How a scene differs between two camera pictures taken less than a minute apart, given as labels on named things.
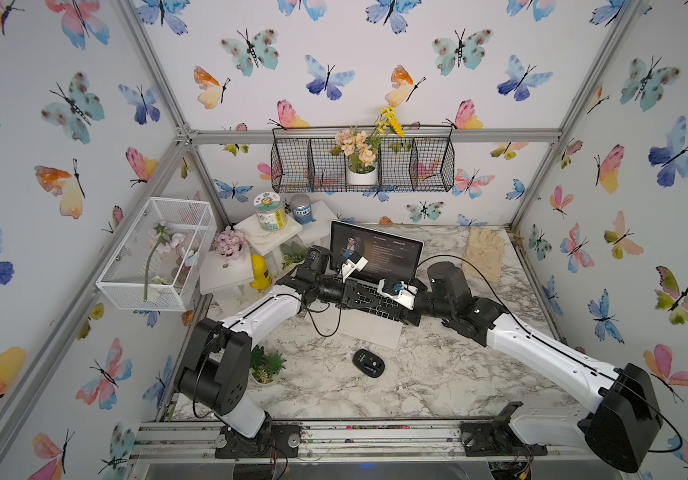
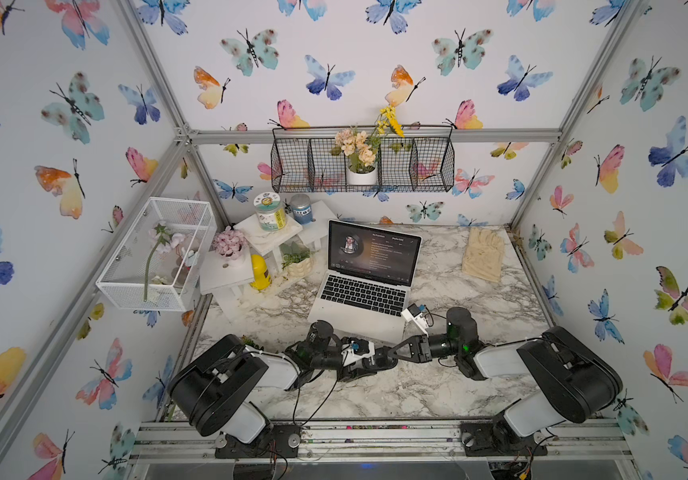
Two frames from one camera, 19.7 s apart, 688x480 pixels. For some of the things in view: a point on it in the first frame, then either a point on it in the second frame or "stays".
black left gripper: [347, 294] -> [345, 376]
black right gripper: [410, 317] -> [419, 349]
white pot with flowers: [361, 148] stays
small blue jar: [302, 208] stays
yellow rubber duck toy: [261, 279] stays
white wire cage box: [159, 264] stays
